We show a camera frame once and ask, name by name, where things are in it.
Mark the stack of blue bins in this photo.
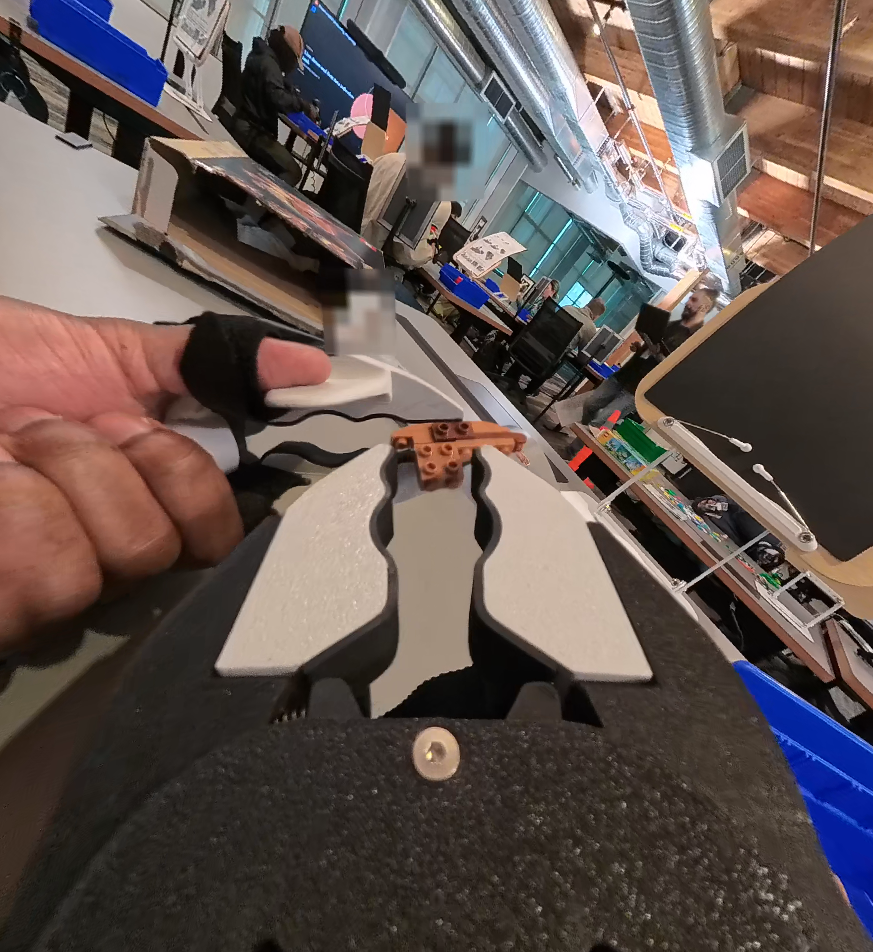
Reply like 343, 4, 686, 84
437, 264, 500, 312

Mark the person's left hand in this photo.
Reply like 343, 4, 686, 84
0, 291, 333, 666

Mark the white board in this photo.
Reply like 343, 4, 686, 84
452, 230, 528, 279

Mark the grey desk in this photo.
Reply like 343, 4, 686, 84
0, 82, 750, 952

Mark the brick set box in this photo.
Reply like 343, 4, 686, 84
99, 137, 388, 325

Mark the blue plastic bin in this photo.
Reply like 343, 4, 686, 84
735, 659, 873, 952
28, 0, 170, 108

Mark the black office chair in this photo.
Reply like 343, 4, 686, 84
499, 298, 589, 398

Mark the silver ventilation duct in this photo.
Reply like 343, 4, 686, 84
412, 0, 604, 182
620, 0, 753, 294

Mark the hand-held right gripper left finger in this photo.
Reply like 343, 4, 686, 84
217, 444, 403, 685

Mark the green box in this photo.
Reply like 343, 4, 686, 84
613, 416, 671, 465

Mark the brown brick assembly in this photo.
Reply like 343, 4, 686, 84
392, 421, 530, 456

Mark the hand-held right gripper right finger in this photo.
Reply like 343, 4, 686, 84
471, 447, 655, 685

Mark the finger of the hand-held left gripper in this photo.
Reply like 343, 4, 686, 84
244, 421, 396, 474
263, 357, 467, 428

